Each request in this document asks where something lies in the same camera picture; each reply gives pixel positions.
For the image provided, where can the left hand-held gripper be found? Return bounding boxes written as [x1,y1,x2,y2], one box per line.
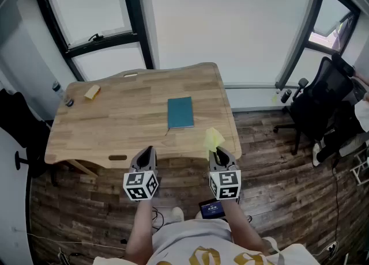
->
[123,146,160,202]

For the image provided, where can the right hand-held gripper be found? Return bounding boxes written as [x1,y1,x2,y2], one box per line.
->
[208,147,242,201]

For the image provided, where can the yellow cleaning cloth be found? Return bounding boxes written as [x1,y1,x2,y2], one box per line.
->
[203,127,225,153]

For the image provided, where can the teal notebook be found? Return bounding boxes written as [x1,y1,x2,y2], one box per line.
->
[165,96,195,137]

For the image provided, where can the person's left forearm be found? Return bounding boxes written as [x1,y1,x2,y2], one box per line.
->
[124,199,158,259]

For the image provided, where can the person's right forearm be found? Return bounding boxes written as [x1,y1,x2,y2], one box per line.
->
[221,199,270,256]

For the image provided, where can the small black screen device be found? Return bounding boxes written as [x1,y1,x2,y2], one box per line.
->
[198,199,227,219]

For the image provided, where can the yellow and orange sponge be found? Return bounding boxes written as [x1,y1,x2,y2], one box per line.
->
[84,84,101,100]

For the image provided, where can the person's white gold-print shirt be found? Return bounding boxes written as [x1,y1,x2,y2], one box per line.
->
[92,219,315,265]

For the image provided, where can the clear plastic bottle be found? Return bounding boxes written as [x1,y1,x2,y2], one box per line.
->
[51,81,75,107]

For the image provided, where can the black mesh office chair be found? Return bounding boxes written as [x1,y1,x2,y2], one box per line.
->
[273,53,358,155]

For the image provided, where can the black padded chair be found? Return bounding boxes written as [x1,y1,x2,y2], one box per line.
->
[0,88,51,178]

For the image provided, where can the white metal rack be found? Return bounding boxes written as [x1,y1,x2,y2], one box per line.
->
[350,147,369,187]

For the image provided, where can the white power strip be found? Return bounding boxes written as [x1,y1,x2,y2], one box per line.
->
[325,240,338,260]

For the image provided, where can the large black framed window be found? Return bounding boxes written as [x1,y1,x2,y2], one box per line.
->
[34,0,155,82]

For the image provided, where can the small open black framed window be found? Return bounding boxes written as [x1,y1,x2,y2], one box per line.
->
[275,0,361,86]

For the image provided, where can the white fabric strap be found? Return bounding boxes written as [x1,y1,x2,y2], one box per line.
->
[262,236,285,256]

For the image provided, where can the black floor cable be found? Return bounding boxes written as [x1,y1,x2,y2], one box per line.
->
[314,158,340,256]

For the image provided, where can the tangled black cables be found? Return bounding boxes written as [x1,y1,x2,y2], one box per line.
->
[57,248,84,265]

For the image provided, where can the black lever handle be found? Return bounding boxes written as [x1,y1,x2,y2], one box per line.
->
[14,150,29,171]

